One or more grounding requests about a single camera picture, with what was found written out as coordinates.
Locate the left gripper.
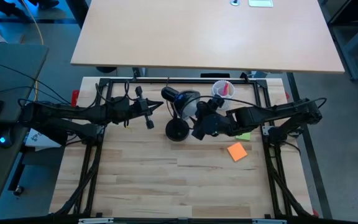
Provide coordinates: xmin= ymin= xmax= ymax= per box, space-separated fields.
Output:
xmin=128 ymin=86 xmax=164 ymax=130

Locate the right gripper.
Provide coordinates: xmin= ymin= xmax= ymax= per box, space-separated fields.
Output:
xmin=191 ymin=96 xmax=229 ymax=141

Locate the black desk lamp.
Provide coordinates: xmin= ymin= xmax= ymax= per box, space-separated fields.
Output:
xmin=161 ymin=86 xmax=201 ymax=142

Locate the white textured cup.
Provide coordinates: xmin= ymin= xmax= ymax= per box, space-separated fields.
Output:
xmin=211 ymin=80 xmax=236 ymax=110

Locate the orange sticky note pad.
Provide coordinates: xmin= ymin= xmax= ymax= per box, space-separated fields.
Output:
xmin=226 ymin=142 xmax=249 ymax=162

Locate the large light wooden table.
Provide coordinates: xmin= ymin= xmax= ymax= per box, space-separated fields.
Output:
xmin=70 ymin=0 xmax=346 ymax=75

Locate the red clamp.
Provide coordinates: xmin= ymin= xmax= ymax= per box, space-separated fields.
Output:
xmin=71 ymin=89 xmax=80 ymax=108

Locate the white printed paper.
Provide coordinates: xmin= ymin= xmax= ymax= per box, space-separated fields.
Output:
xmin=25 ymin=127 xmax=63 ymax=149

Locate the white outlet plate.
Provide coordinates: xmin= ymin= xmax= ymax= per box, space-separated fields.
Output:
xmin=249 ymin=0 xmax=274 ymax=7

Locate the black computer mouse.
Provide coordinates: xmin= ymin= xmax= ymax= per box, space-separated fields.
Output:
xmin=0 ymin=129 xmax=14 ymax=149

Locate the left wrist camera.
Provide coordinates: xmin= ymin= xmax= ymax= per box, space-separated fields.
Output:
xmin=112 ymin=96 xmax=131 ymax=113

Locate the black metal rig frame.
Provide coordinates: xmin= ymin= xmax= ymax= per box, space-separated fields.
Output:
xmin=54 ymin=77 xmax=315 ymax=224

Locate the yellow cable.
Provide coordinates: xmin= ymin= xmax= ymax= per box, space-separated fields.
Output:
xmin=20 ymin=0 xmax=45 ymax=102

